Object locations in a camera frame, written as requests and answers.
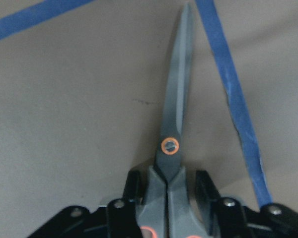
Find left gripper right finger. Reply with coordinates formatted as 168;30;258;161
195;170;251;238

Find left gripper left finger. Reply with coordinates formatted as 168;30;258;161
106;171;142;238

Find grey orange scissors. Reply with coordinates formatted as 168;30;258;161
136;3;208;238

